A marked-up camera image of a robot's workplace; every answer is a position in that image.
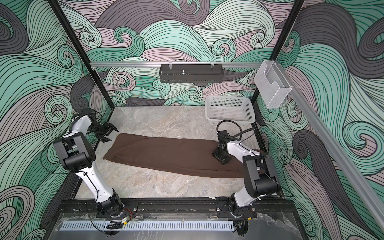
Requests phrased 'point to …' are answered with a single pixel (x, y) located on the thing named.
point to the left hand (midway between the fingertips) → (115, 132)
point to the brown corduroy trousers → (179, 155)
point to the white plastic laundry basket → (239, 108)
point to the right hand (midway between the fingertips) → (216, 158)
